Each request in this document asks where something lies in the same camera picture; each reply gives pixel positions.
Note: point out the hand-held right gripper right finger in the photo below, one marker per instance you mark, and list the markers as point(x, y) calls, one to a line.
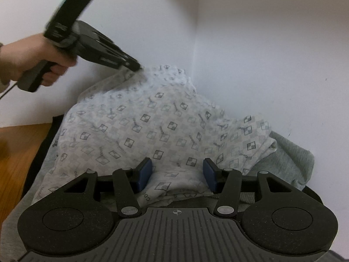
point(210, 176)

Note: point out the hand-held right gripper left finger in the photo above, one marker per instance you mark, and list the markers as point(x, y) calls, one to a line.
point(144, 176)

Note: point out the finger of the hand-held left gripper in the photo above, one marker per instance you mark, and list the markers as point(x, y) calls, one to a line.
point(131, 62)

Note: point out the white patterned pajama top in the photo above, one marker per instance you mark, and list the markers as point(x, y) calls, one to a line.
point(163, 125)

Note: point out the person's left forearm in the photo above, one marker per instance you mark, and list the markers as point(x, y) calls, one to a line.
point(3, 68)

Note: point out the person's left hand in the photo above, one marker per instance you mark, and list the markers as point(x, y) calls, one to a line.
point(41, 57)

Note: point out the grey printed t-shirt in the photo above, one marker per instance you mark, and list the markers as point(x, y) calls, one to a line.
point(289, 158)

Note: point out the black folded cloth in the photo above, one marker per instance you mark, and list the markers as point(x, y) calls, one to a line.
point(46, 147)

